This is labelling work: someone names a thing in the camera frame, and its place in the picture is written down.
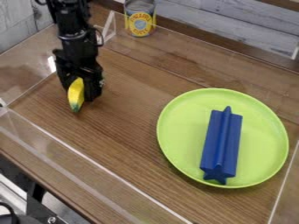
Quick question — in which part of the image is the yellow labelled tin can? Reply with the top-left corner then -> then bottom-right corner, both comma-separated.
124,0 -> 156,38

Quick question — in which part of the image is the black cable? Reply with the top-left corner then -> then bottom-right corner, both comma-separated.
0,201 -> 18,224

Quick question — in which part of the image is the yellow toy banana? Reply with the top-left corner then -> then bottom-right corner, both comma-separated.
68,78 -> 84,113

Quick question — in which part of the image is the black metal bracket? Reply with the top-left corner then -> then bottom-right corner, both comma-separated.
25,182 -> 68,224

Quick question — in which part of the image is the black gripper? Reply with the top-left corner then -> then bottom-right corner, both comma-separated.
52,36 -> 104,102

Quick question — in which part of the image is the green round plate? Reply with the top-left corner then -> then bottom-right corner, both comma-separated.
156,88 -> 288,188

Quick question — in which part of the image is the clear acrylic tray enclosure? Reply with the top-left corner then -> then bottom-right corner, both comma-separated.
0,6 -> 299,224

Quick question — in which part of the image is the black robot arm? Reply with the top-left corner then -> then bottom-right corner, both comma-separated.
33,0 -> 104,102

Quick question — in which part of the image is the blue star-shaped block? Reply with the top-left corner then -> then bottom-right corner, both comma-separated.
200,106 -> 242,185

